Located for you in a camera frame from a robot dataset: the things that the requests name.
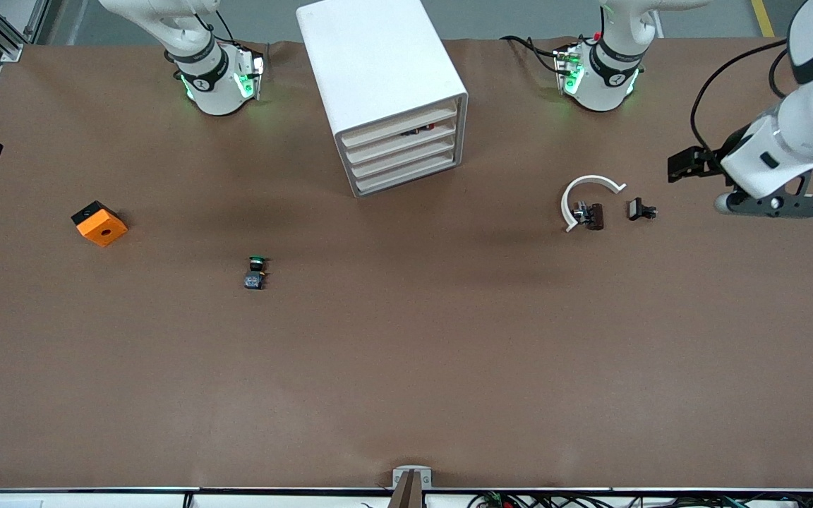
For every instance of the small black clip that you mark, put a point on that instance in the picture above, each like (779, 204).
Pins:
(636, 209)

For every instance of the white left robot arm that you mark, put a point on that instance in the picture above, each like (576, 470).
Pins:
(802, 127)

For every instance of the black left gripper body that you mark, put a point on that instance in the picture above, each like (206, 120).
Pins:
(718, 155)

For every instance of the white curved plastic arc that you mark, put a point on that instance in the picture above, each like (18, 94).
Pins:
(566, 204)

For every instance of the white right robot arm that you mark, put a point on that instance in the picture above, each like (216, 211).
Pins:
(216, 92)

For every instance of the brown bar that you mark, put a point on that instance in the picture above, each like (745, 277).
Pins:
(408, 494)

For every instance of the grey metal bracket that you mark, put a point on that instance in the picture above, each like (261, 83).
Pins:
(398, 474)

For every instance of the brown table cover sheet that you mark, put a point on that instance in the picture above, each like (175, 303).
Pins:
(406, 353)

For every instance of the green push button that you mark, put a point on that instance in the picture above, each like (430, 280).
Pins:
(255, 281)

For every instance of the dark brown small component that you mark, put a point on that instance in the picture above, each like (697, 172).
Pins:
(593, 217)

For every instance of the orange and black button box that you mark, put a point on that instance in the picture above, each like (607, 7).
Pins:
(103, 229)

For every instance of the aluminium frame beam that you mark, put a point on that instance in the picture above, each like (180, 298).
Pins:
(38, 17)

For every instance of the white drawer cabinet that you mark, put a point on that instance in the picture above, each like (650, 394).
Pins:
(378, 63)

